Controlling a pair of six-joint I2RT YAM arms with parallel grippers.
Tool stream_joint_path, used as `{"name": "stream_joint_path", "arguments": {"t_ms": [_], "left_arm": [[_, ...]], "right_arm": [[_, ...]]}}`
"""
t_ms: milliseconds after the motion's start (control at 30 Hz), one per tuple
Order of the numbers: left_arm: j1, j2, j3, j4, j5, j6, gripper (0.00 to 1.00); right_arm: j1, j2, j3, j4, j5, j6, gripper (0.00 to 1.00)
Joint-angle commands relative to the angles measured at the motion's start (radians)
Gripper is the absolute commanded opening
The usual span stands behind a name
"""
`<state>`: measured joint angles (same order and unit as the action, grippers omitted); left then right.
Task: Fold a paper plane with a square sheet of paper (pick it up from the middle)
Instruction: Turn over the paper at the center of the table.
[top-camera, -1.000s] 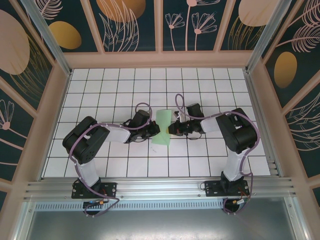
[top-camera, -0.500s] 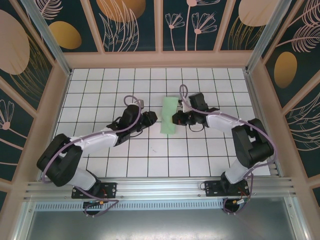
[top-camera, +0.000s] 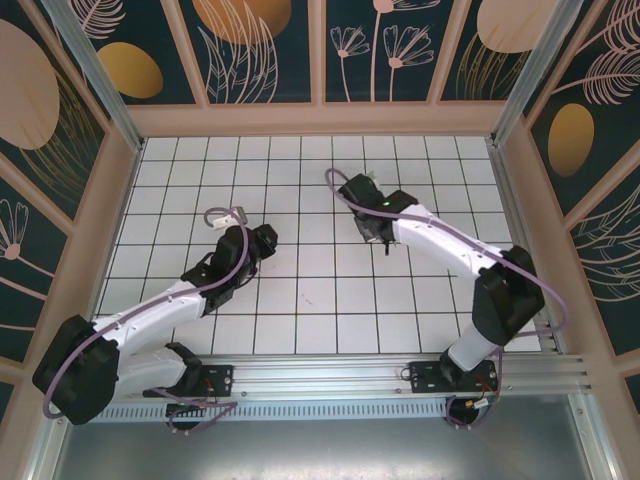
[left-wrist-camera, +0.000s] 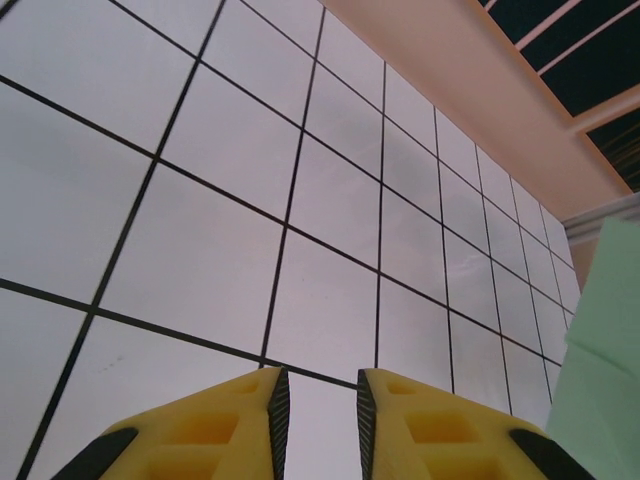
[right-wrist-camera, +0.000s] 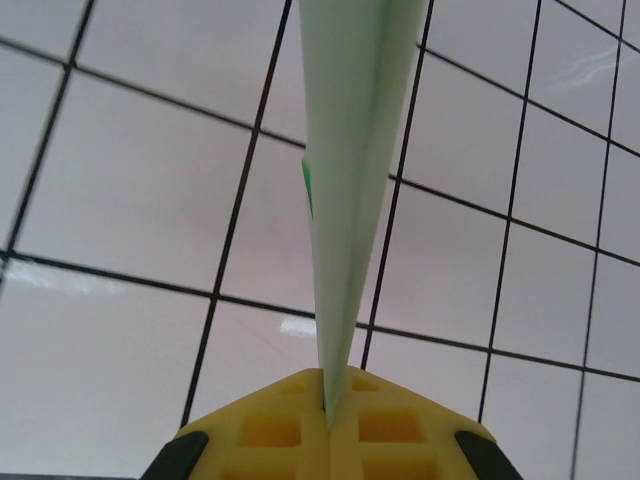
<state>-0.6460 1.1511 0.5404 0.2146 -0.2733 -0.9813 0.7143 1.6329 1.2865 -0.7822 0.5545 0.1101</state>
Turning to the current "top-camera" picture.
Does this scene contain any grey metal sheet panel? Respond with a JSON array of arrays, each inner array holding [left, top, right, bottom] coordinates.
[[29, 392, 614, 480]]

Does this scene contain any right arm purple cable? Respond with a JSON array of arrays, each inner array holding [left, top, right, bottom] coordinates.
[[324, 167, 574, 431]]

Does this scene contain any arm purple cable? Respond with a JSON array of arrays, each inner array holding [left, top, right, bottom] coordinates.
[[43, 207, 251, 436], [324, 167, 574, 431]]

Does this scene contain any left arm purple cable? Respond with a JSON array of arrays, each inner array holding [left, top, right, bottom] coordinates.
[[43, 207, 251, 436]]

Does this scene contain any aluminium side rail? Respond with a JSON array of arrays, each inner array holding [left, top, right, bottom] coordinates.
[[487, 142, 566, 357]]

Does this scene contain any long aluminium mounting rail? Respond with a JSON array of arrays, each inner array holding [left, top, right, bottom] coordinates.
[[47, 353, 597, 401]]

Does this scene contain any slotted grey cable duct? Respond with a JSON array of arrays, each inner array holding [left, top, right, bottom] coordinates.
[[97, 403, 454, 422]]

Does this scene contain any aluminium frame post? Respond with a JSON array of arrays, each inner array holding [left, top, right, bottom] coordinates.
[[491, 0, 586, 146], [42, 0, 146, 152]]

